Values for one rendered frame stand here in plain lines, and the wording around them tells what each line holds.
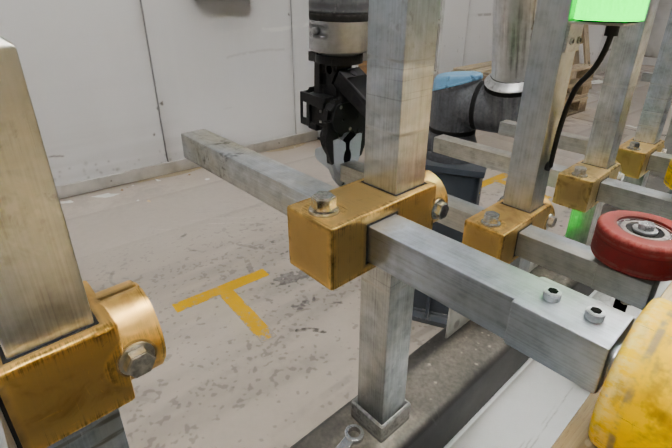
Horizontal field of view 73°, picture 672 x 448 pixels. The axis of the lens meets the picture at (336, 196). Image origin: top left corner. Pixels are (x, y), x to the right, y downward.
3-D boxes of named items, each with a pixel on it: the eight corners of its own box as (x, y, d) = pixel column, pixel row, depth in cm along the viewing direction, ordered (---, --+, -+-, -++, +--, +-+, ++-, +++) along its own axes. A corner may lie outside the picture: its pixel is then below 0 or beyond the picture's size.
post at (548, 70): (479, 337, 65) (543, -35, 45) (492, 326, 67) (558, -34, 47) (501, 351, 63) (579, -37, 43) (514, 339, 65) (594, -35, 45)
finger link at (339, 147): (323, 176, 79) (323, 125, 74) (346, 187, 75) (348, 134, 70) (309, 180, 77) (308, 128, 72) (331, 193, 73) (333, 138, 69)
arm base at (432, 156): (415, 159, 148) (417, 130, 144) (426, 143, 164) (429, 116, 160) (475, 167, 142) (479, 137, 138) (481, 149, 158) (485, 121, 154)
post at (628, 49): (559, 260, 79) (634, -50, 59) (567, 252, 82) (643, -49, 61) (579, 268, 77) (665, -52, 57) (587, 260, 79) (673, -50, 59)
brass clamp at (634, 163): (605, 171, 86) (612, 146, 84) (629, 155, 95) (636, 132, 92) (641, 180, 82) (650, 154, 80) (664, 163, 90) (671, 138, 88)
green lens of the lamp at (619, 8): (563, 19, 44) (568, -6, 43) (587, 16, 48) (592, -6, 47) (631, 22, 40) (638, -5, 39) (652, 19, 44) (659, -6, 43)
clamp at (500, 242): (459, 256, 54) (464, 219, 52) (515, 221, 63) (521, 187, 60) (502, 276, 51) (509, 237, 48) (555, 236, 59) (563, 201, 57)
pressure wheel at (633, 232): (560, 318, 48) (585, 222, 43) (590, 287, 53) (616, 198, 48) (646, 360, 42) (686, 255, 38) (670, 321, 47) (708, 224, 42)
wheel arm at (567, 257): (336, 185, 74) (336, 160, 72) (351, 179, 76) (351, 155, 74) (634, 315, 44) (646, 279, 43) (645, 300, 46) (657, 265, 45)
